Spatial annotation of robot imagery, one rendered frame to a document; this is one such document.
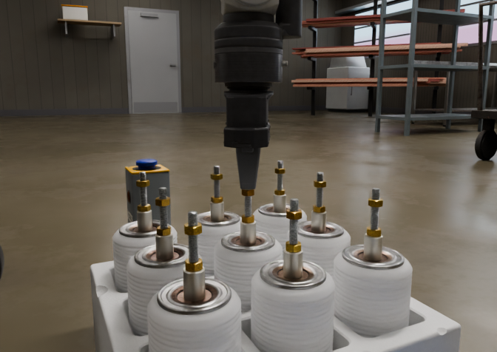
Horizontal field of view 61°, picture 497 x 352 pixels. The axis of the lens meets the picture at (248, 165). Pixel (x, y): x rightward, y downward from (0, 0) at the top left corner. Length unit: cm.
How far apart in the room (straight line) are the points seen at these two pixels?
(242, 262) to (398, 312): 20
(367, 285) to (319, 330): 8
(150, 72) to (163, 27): 99
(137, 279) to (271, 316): 17
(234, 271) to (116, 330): 16
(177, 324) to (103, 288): 26
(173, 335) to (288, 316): 12
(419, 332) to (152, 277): 32
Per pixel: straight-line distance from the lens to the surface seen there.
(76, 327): 95
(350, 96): 974
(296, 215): 47
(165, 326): 43
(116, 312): 59
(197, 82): 972
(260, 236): 61
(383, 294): 54
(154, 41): 951
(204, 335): 42
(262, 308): 48
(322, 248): 62
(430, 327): 58
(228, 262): 57
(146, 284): 53
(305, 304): 47
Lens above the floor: 46
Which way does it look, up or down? 10 degrees down
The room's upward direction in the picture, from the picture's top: straight up
